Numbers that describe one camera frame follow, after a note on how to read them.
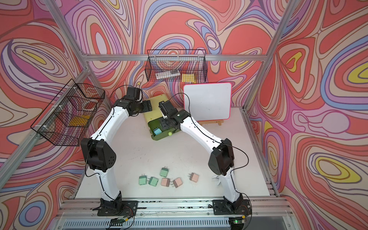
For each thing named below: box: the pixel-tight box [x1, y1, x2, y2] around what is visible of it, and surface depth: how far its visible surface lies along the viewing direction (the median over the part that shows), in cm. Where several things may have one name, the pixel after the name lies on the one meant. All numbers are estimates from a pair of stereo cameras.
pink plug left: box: [161, 177, 171, 187], surface depth 82 cm
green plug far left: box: [138, 173, 148, 186], surface depth 84 cm
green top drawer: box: [147, 116, 182, 141], surface depth 87 cm
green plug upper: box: [159, 166, 169, 178], surface depth 87 cm
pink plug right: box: [187, 172, 199, 183], surface depth 84 cm
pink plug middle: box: [172, 177, 183, 188], surface depth 82 cm
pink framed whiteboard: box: [183, 82, 232, 122], surface depth 103 cm
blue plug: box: [153, 127, 163, 136], surface depth 87 cm
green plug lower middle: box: [147, 176, 159, 187], surface depth 82 cm
